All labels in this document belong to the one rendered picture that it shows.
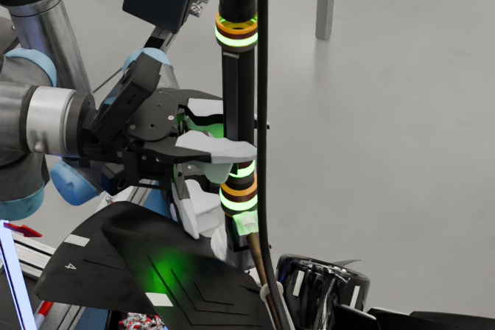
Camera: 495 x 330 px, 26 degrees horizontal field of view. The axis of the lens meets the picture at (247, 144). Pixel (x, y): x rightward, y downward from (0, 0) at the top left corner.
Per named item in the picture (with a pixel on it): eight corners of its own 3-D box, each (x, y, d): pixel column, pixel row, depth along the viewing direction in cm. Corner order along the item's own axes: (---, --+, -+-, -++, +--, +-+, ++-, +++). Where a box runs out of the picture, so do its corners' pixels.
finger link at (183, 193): (191, 190, 143) (174, 146, 149) (180, 191, 143) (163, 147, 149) (189, 214, 146) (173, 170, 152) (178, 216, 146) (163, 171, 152)
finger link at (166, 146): (221, 144, 115) (146, 125, 117) (221, 132, 113) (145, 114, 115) (206, 175, 112) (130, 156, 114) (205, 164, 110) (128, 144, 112)
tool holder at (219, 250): (281, 278, 127) (282, 226, 119) (222, 290, 125) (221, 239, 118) (260, 219, 133) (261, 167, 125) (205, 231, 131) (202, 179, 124)
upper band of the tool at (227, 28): (264, 49, 104) (265, 26, 102) (222, 57, 103) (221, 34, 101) (253, 21, 107) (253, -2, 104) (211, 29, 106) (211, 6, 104)
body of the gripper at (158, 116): (191, 144, 123) (90, 130, 124) (188, 90, 117) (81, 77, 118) (177, 194, 118) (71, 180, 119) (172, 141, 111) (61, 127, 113)
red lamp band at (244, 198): (263, 198, 120) (263, 191, 119) (225, 206, 120) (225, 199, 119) (253, 170, 123) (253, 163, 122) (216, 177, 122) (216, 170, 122)
